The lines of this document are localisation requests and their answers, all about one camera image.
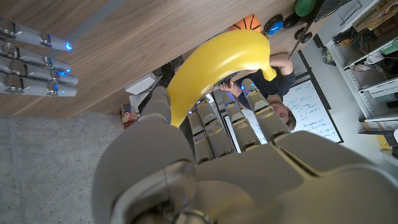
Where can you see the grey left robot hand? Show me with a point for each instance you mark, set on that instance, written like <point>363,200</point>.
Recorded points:
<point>248,180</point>

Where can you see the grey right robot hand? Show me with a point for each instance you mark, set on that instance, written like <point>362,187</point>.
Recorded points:
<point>28,71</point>

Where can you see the yellow toy banana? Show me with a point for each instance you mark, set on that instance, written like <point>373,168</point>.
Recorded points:
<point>211,59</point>

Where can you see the black and blue tape roll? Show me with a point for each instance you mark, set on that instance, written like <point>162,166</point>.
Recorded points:
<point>274,25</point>

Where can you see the person in dark shirt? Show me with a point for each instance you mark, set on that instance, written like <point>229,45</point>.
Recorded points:
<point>280,84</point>

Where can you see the black keyboard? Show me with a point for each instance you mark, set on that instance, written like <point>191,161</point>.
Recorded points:
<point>225,80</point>

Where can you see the clear cup with candy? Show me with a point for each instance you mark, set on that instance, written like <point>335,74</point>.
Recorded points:
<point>129,115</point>

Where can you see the white flat box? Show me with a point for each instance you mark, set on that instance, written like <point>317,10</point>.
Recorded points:
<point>141,84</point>

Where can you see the black computer mouse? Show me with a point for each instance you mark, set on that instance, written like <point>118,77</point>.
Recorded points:
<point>306,38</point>

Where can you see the small orange basketball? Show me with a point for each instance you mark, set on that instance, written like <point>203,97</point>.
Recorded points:
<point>247,23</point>

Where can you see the black oval puck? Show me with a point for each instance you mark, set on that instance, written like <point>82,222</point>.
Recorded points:
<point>291,20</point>

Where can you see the white shelf cabinet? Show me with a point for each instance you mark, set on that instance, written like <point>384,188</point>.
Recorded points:
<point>363,46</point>

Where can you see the green ball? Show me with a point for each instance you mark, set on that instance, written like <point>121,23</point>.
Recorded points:
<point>304,7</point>

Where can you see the open dark laptop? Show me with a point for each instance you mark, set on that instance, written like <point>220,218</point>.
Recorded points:
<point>329,7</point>

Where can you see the whiteboard with black frame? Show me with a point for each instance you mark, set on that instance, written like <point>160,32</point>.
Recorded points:
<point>314,112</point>

